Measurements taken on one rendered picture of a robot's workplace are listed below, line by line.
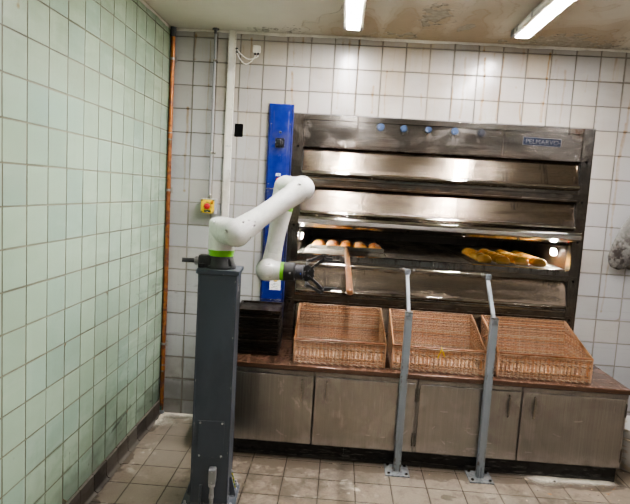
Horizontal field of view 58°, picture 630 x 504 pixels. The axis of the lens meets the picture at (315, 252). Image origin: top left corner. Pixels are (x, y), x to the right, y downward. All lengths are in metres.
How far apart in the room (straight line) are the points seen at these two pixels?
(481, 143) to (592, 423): 1.82
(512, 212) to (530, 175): 0.26
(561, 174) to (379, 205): 1.19
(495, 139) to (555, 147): 0.39
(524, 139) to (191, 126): 2.18
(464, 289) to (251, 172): 1.62
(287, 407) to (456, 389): 0.99
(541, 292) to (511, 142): 1.01
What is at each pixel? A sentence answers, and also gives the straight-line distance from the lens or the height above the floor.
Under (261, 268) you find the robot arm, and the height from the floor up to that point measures 1.21.
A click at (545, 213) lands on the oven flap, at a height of 1.55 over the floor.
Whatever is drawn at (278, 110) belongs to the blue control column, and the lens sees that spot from 3.79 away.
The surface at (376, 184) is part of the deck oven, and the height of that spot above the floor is 1.67.
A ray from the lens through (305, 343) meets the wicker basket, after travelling 3.38.
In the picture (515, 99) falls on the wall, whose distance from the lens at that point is 3.96.
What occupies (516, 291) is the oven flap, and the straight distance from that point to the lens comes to 3.99.
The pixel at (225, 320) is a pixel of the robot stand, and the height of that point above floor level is 0.96.
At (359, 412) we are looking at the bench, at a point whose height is 0.32.
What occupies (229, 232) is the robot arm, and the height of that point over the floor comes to 1.39.
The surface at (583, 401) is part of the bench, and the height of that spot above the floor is 0.49.
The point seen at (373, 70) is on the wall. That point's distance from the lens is 3.84.
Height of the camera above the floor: 1.60
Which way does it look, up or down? 6 degrees down
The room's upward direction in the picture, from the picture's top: 3 degrees clockwise
